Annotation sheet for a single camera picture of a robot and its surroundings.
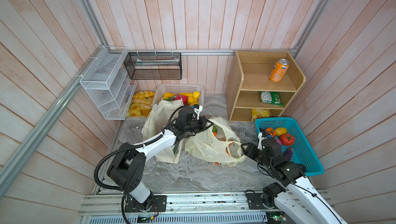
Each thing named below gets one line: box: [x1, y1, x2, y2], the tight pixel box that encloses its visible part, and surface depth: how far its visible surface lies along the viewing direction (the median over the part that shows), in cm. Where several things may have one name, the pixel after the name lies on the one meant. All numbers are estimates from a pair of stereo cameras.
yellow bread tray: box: [125, 90, 156, 118], surface depth 109 cm
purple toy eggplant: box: [283, 147, 293, 162], surface depth 90 cm
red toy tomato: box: [279, 133, 296, 147], surface depth 92 cm
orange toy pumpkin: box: [265, 127, 277, 137], surface depth 95 cm
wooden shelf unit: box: [225, 50, 306, 123], surface depth 90 cm
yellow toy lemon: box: [192, 90, 202, 100], surface depth 115 cm
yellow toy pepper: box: [275, 126, 288, 137], surface depth 97 cm
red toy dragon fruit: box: [162, 94, 189, 105], surface depth 109 cm
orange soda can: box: [269, 58, 290, 83], surface depth 79 cm
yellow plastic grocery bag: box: [184, 117, 247, 168], surface depth 80 cm
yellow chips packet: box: [251, 108, 271, 122], surface depth 106 cm
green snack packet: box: [259, 91, 285, 107], surface depth 93 cm
